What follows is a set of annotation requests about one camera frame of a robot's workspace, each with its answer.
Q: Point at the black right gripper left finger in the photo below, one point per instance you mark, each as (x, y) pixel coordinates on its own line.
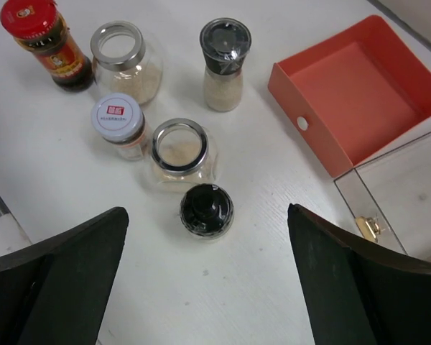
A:
(56, 291)

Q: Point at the clear plastic drawer box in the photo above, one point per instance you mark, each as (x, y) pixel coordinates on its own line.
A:
(389, 198)

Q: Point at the white-lid spice jar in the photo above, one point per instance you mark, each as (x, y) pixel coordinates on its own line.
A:
(120, 121)

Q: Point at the glass jar steel rim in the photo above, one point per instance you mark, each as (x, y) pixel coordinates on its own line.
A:
(183, 154)

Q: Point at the glass jar with sesame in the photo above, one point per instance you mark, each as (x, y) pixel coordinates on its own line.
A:
(125, 60)

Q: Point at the red-lid chili sauce jar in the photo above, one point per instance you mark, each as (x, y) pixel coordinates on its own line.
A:
(39, 28)

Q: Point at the red open box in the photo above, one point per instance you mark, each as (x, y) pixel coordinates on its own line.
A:
(353, 94)

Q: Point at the small black-cap cruet bottle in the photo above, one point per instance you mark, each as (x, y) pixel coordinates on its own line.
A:
(207, 211)

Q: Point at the black-top grinder with grains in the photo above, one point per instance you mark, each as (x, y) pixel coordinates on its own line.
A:
(225, 43)

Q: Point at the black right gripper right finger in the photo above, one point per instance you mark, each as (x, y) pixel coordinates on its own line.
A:
(356, 291)

